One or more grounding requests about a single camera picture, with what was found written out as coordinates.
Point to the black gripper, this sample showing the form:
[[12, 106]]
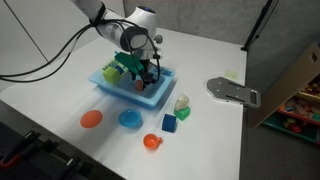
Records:
[[147, 77]]

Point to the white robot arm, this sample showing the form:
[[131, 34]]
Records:
[[135, 34]]

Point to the blue toy sink basin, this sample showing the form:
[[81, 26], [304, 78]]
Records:
[[125, 87]]

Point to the blue saucer plate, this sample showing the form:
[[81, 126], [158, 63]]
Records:
[[130, 118]]

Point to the orange flat plate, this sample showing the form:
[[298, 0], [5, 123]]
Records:
[[91, 119]]

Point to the grey metal mounting plate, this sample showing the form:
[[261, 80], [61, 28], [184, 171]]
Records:
[[229, 91]]

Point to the yellow-green dish rack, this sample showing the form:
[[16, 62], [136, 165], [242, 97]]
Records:
[[116, 64]]

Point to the green cube in rack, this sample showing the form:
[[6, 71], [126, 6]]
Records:
[[111, 75]]

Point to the grey toy faucet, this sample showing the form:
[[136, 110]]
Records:
[[158, 39]]

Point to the white toy bottle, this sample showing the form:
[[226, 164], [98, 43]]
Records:
[[181, 102]]

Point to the green block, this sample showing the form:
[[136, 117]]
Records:
[[183, 113]]

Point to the blue cube block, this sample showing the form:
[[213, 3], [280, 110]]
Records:
[[169, 123]]

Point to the yellow sticky note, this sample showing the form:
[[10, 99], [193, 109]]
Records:
[[231, 75]]

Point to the black tripod stand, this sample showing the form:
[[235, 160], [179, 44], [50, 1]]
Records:
[[260, 24]]

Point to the black clamp equipment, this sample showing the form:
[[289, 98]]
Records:
[[26, 157]]

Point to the toy storage shelf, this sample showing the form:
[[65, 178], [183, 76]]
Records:
[[291, 105]]

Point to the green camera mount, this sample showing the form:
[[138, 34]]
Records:
[[128, 63]]

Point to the orange cup with handle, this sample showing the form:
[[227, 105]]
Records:
[[152, 141]]

